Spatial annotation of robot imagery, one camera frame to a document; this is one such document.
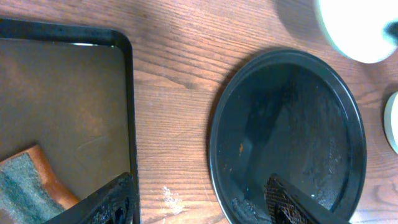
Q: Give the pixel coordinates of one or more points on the round black tray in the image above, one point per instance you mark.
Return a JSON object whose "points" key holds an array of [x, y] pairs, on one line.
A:
{"points": [[286, 112]]}

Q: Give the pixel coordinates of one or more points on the yellow plate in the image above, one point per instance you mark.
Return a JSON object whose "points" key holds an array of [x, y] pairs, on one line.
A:
{"points": [[391, 121]]}

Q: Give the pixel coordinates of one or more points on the rectangular black water tray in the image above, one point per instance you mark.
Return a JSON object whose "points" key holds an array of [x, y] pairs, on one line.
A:
{"points": [[70, 90]]}

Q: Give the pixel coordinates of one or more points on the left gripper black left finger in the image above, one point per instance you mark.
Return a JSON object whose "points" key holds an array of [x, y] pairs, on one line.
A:
{"points": [[113, 203]]}

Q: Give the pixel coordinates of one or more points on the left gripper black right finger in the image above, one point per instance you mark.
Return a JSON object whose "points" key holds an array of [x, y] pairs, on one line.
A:
{"points": [[287, 204]]}

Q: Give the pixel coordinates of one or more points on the pale green plate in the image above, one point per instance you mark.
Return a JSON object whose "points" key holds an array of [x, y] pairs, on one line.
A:
{"points": [[362, 30]]}

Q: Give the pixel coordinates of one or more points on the orange green sponge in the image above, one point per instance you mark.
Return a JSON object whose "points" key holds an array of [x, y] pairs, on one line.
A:
{"points": [[30, 190]]}

